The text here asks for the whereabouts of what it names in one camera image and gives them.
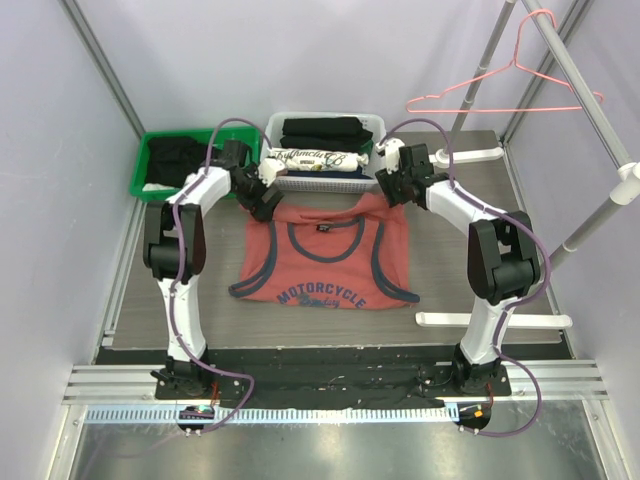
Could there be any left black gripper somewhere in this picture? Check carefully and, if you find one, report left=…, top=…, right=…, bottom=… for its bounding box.
left=233, top=163, right=284, bottom=222

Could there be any green plastic tray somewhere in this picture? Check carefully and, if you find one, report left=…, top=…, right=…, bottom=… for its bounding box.
left=129, top=124, right=262, bottom=203

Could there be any red tank top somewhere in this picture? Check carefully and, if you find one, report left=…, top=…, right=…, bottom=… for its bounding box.
left=228, top=193, right=420, bottom=310

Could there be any pink wire hanger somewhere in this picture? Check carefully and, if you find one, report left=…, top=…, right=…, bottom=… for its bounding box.
left=405, top=7, right=584, bottom=115

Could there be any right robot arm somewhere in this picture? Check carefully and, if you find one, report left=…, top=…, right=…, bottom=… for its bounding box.
left=375, top=138, right=541, bottom=395

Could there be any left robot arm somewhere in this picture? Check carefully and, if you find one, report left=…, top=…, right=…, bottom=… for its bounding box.
left=143, top=140, right=287, bottom=399

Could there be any white printed rolled garment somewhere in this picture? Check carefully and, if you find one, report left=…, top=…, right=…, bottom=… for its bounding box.
left=267, top=148, right=369, bottom=173

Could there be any white plastic basket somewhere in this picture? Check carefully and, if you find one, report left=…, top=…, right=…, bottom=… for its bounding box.
left=265, top=111, right=387, bottom=194

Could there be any black folded garment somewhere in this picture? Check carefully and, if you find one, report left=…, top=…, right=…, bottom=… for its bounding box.
left=280, top=116, right=373, bottom=153

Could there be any black garment in tray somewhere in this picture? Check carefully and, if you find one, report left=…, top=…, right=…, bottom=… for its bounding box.
left=144, top=136, right=207, bottom=189

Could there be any white garment in tray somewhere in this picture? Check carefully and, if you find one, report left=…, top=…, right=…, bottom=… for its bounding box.
left=142, top=183, right=175, bottom=192

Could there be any grey clothes rack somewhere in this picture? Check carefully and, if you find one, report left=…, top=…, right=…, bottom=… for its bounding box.
left=387, top=0, right=640, bottom=335

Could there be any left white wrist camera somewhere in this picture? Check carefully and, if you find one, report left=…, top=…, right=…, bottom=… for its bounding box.
left=258, top=157, right=288, bottom=187

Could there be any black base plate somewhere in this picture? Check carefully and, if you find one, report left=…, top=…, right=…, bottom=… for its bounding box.
left=151, top=345, right=512, bottom=410

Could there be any white slotted cable duct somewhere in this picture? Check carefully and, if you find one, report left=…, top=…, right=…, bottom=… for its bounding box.
left=85, top=403, right=459, bottom=426

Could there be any grey aluminium frame post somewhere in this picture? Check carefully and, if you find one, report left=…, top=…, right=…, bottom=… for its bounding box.
left=58, top=0, right=146, bottom=139

